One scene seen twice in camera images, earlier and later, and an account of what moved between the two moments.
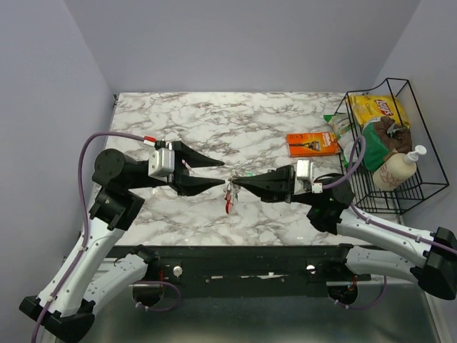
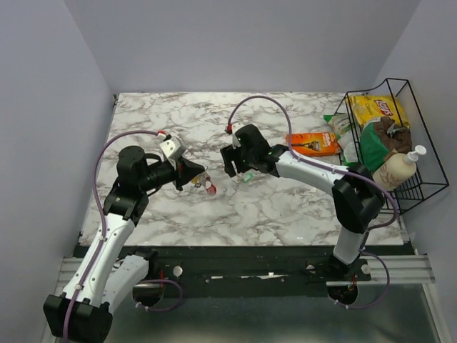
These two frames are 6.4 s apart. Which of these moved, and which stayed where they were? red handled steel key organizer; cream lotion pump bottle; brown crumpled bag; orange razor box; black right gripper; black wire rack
Moved: red handled steel key organizer; black right gripper
Stayed: brown crumpled bag; orange razor box; black wire rack; cream lotion pump bottle
